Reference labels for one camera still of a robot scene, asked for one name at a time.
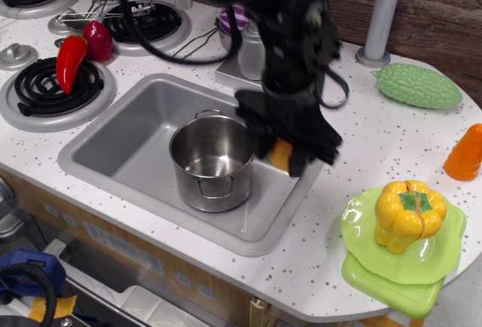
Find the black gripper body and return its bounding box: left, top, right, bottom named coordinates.
left=235, top=86, right=342, bottom=165

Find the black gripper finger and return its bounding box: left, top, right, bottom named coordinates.
left=246, top=118, right=277, bottom=159
left=288, top=146, right=318, bottom=177

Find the yellow toy corn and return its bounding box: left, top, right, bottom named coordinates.
left=269, top=138, right=293, bottom=172

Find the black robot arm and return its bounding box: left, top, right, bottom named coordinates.
left=208, top=0, right=342, bottom=177

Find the stainless steel pot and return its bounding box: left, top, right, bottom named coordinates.
left=169, top=108, right=254, bottom=212

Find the grey toy sink basin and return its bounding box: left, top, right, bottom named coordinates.
left=58, top=74, right=323, bottom=256

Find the silver toy faucet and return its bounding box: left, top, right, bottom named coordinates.
left=215, top=20, right=265, bottom=90

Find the purple white striped toy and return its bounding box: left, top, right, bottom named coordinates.
left=217, top=5, right=250, bottom=35

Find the yellow toy bell pepper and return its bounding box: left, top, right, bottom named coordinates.
left=374, top=180, right=448, bottom=254

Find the green toy bitter gourd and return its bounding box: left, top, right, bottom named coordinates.
left=371, top=63, right=462, bottom=109

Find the middle stove burner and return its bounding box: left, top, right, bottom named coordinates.
left=103, top=0, right=191, bottom=57

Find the orange toy carrot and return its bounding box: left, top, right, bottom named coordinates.
left=444, top=124, right=481, bottom=181

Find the light green toy plate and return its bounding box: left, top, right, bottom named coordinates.
left=340, top=188, right=466, bottom=285

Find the dark red toy pepper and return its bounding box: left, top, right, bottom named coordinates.
left=82, top=20, right=113, bottom=62

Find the red toy chili pepper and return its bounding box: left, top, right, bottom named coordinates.
left=56, top=34, right=89, bottom=95

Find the front left stove burner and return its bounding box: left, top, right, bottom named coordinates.
left=1, top=57, right=116, bottom=133

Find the silver stove knob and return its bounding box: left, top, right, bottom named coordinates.
left=0, top=43, right=38, bottom=72

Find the yellow tape piece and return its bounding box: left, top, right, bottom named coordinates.
left=28, top=295, right=77, bottom=322

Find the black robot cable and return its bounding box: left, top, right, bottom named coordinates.
left=117, top=0, right=242, bottom=65

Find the black foreground cable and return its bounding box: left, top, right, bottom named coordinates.
left=0, top=265, right=61, bottom=327

